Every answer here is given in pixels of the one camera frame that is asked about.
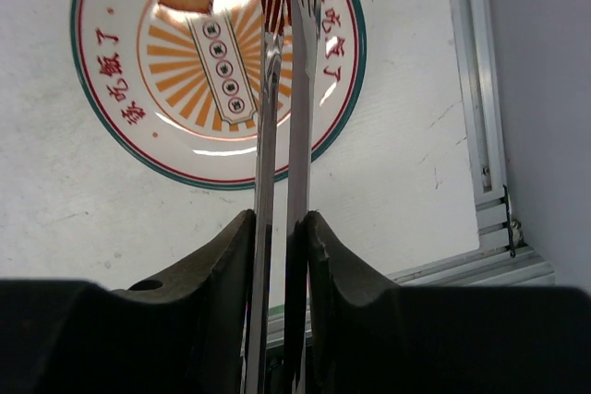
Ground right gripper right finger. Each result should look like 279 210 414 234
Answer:
304 211 590 393

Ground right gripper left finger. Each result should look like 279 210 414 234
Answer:
1 209 255 393

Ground metal food tongs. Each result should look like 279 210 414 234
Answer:
243 0 321 393

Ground patterned round plate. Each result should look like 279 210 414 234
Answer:
70 0 367 190

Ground aluminium table frame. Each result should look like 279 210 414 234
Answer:
265 0 555 353

